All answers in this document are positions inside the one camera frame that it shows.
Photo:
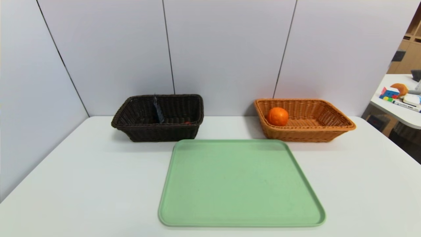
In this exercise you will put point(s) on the black cosmetic tube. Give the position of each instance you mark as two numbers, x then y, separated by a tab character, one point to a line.
158	110

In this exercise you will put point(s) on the orange fruit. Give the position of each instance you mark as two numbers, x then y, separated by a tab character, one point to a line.
278	116

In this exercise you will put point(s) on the dark brown wicker basket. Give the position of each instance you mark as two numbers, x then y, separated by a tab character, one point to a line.
158	133

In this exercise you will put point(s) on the orange wicker basket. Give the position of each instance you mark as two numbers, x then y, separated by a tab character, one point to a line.
312	113

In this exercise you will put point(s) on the light green plastic tray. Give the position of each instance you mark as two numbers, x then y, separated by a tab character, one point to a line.
236	191

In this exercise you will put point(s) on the colourful cube toy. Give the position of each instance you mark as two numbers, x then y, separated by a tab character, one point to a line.
389	93

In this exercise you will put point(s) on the orange plush toy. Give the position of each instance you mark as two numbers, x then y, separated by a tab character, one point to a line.
401	88

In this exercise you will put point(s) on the white side table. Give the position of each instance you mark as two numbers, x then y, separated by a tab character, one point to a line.
404	117

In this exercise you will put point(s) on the white marker pen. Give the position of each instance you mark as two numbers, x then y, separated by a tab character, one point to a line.
406	106

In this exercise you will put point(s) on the small white box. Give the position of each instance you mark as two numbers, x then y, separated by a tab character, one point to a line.
412	99

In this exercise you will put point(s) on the wooden shelf unit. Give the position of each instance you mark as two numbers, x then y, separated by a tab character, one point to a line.
411	56

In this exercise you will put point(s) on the grey device on table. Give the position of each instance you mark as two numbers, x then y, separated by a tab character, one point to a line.
417	75

